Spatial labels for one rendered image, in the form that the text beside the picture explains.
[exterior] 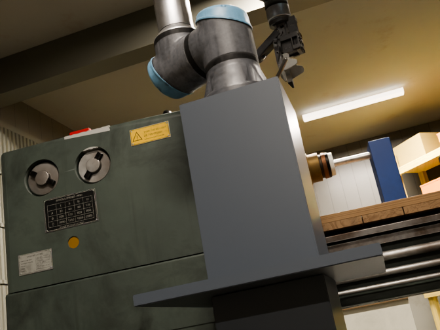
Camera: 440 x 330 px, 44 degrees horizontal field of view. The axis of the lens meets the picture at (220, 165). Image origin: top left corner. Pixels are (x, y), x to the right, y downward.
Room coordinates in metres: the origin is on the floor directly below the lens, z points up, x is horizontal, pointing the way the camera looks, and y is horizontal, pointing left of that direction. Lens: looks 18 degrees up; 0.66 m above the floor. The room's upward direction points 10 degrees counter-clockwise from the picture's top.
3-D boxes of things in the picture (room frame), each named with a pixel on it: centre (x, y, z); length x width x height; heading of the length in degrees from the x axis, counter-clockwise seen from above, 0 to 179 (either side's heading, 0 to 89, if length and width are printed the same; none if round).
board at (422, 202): (1.50, -0.40, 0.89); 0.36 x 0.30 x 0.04; 171
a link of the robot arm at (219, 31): (1.04, -0.06, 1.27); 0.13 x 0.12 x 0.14; 51
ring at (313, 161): (1.53, -0.27, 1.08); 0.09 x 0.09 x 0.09; 81
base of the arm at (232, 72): (1.04, -0.06, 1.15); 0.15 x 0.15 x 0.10
